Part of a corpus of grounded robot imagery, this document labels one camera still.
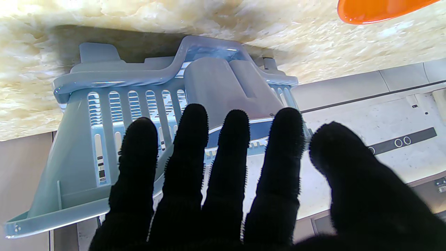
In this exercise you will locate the white counter cabinet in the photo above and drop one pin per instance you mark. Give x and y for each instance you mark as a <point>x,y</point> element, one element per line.
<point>348,90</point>

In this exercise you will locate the light blue plastic dish rack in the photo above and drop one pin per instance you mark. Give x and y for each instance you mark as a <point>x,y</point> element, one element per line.
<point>76,157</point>

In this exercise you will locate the grey-blue cutlery holder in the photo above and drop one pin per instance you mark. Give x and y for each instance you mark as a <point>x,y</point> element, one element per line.
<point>223,87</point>

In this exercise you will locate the orange plastic bowl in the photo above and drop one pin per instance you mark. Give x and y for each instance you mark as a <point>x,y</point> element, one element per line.
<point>376,10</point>

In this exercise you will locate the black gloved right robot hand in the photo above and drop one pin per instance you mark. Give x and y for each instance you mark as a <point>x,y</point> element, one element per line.
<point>366,209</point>

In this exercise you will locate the light blue drain tray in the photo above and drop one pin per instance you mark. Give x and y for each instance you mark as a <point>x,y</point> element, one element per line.
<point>99,52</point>

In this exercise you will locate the wooden cutting board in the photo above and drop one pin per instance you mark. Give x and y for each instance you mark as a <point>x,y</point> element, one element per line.
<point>440,104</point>

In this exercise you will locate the dark item on shelf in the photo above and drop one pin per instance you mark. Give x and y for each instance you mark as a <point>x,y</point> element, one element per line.
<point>440,184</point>

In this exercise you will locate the black strip with white rings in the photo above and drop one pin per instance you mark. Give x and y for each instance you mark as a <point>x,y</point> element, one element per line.
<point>421,136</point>

